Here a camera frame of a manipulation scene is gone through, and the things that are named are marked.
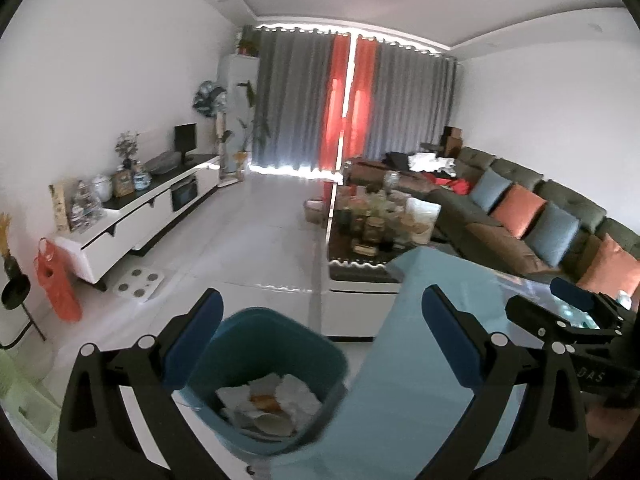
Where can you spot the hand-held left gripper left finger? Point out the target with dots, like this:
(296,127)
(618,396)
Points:
(195,340)

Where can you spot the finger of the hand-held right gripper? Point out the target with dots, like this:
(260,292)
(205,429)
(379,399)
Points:
(575,294)
(535,322)

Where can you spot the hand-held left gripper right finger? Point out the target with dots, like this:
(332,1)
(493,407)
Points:
(450,335)

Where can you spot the teal trash bin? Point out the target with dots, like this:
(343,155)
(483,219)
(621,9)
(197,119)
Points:
(240,340)

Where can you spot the orange cushion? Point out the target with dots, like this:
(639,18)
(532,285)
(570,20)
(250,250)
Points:
(517,210)
(610,262)

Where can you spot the blue cushion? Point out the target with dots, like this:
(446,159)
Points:
(552,235)
(490,190)

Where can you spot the white dotted floor mat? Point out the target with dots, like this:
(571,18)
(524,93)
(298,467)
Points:
(137,284)

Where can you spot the white coffee table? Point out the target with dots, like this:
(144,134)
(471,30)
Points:
(350,310)

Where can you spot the dark green sofa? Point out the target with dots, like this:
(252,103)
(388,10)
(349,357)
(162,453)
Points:
(475,220)

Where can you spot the white TV cabinet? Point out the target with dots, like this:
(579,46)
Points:
(125,230)

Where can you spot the orange plastic bag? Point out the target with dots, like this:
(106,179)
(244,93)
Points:
(57,285)

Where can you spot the blue and white jar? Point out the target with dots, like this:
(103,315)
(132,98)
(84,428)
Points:
(141,181)

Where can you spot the glass ornament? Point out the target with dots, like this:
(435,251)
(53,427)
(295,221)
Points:
(87,207)

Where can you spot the pile of clothes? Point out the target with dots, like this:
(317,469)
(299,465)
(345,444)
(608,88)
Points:
(430,165)

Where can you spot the white ceramic jar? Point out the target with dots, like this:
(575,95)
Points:
(102,187)

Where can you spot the light green plastic rack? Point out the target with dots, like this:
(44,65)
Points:
(30,410)

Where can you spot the grey stone bowl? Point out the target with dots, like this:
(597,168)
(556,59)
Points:
(162,163)

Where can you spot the black dustpan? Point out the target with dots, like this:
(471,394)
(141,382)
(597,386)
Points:
(15,292)

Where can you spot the tall picture board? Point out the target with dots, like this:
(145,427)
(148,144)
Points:
(59,205)

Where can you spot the cardboard box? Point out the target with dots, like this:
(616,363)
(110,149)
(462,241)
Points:
(451,141)

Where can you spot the black monitor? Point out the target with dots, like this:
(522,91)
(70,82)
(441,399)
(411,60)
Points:
(185,137)

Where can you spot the small decorative tree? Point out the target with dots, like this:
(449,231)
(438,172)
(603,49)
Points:
(127,147)

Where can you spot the tall green plant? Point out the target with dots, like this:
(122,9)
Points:
(255,125)

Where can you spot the white fridge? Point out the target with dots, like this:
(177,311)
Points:
(237,105)

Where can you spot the standing fan with cover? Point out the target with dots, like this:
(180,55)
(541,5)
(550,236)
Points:
(209,97)

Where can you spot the potted plant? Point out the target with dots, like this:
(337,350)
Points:
(247,42)

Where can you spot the small picture frame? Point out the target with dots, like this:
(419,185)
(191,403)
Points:
(122,183)

